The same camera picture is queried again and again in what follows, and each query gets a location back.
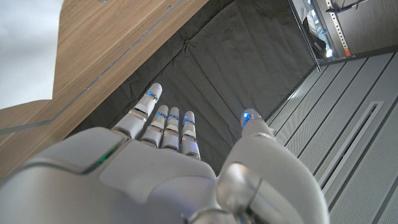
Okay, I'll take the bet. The black fabric backdrop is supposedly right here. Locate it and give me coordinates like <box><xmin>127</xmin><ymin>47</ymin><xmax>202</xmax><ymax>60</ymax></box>
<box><xmin>67</xmin><ymin>0</ymin><xmax>317</xmax><ymax>175</ymax></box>

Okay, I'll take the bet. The white shelf cabinet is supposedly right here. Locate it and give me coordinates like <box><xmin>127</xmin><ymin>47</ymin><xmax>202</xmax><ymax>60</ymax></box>
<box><xmin>293</xmin><ymin>0</ymin><xmax>335</xmax><ymax>60</ymax></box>

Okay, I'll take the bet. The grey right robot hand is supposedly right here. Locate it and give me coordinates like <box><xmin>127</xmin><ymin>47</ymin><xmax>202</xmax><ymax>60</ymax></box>
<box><xmin>0</xmin><ymin>82</ymin><xmax>330</xmax><ymax>224</ymax></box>

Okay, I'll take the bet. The white paper sheet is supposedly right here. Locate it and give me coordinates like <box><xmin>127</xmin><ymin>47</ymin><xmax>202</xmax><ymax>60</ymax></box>
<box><xmin>0</xmin><ymin>0</ymin><xmax>65</xmax><ymax>110</ymax></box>

